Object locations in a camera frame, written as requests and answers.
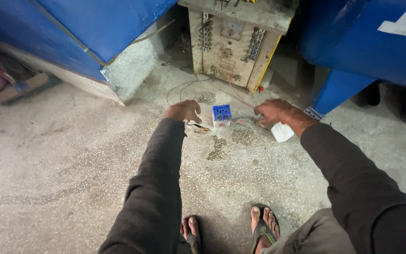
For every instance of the beige old welding machine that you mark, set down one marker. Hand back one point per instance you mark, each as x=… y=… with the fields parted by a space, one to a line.
x=236 y=42

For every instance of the white plastic box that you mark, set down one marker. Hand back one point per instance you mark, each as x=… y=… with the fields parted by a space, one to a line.
x=282 y=132

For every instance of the person's right fingers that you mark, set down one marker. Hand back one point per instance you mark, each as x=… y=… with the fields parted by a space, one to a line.
x=260 y=111

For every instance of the wooden plank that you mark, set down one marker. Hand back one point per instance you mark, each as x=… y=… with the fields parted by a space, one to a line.
x=21 y=88

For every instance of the grey perforated metal bracket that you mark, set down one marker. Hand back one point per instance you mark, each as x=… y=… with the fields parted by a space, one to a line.
x=313 y=113

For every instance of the black rubber foot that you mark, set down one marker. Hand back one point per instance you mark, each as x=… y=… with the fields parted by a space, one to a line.
x=370 y=93

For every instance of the black and green right sandal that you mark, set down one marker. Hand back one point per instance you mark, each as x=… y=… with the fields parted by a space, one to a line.
x=262 y=233

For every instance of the person's right hand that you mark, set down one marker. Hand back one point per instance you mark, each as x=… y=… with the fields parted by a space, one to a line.
x=275 y=110

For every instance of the person's left hand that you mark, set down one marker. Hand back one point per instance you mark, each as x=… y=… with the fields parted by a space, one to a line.
x=180 y=110

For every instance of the blue metal cabinet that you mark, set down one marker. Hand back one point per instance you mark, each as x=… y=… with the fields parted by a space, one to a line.
x=65 y=31

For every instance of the person's right foot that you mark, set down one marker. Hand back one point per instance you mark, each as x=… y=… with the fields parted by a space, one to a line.
x=264 y=222

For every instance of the person's foot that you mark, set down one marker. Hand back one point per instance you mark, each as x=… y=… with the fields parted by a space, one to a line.
x=191 y=227
x=264 y=222

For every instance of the person's left foot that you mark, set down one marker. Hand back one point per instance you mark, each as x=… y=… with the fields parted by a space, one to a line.
x=191 y=227

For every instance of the white bottle with red cap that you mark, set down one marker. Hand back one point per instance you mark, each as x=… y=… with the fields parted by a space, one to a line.
x=265 y=81

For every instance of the person's grey trouser leg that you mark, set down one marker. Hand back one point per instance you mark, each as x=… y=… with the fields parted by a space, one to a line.
x=312 y=234

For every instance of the blue metal tank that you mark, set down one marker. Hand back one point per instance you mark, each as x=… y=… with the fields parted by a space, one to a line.
x=365 y=38

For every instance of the black left sandal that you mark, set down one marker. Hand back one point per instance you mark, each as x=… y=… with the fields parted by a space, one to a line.
x=193 y=244

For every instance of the blue and white socket box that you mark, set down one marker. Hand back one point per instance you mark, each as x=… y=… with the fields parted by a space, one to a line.
x=221 y=113

